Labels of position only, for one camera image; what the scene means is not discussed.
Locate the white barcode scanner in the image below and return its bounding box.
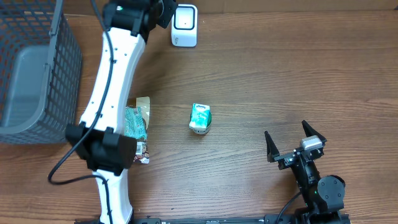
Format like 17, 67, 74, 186
171, 4, 198, 47

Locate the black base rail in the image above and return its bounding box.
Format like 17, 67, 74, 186
74, 215, 351, 224

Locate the brown teal snack bag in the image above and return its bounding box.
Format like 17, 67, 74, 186
124, 96, 150, 164

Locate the green lid white jar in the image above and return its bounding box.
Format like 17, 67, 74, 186
189, 110, 212, 134

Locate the teal white tissue pack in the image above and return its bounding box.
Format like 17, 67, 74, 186
189, 103, 211, 129

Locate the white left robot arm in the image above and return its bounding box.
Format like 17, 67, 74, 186
66, 0, 177, 223

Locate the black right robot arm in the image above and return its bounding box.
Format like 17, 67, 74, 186
264, 120, 351, 224

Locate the dark grey mesh basket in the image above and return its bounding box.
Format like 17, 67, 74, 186
1, 1, 83, 144

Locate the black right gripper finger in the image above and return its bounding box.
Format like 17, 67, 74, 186
264, 131, 280, 162
302, 120, 326, 144

